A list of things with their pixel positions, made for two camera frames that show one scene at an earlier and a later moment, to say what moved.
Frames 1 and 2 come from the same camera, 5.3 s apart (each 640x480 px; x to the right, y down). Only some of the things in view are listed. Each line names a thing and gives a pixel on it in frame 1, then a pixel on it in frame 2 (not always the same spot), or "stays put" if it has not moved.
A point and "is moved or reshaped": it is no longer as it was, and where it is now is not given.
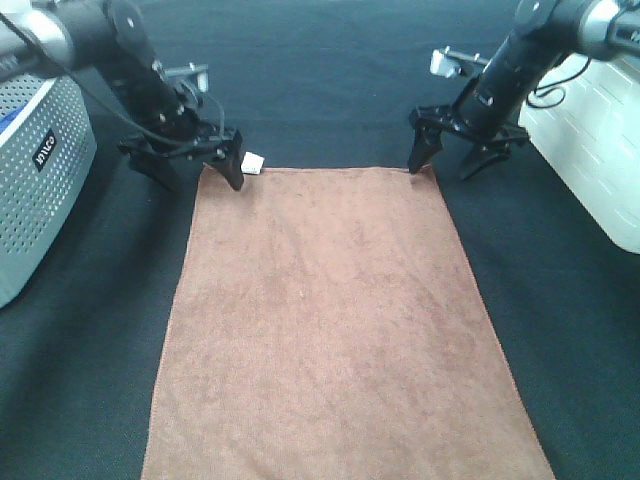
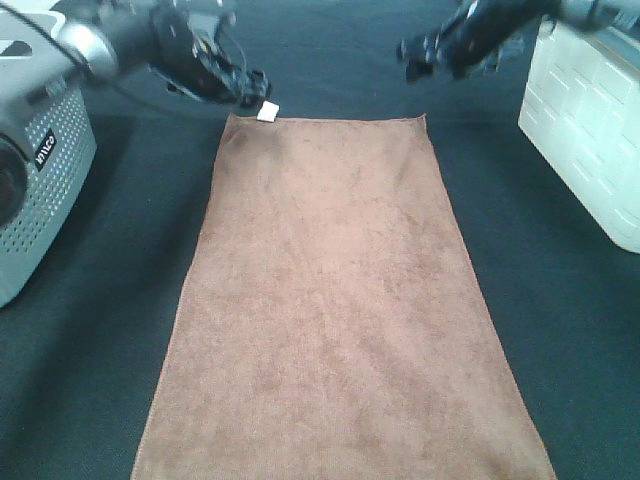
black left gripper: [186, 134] → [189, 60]
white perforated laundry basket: [47, 150] stays put
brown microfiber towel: [328, 324] is moved or reshaped
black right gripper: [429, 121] → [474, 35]
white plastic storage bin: [585, 118] stays put
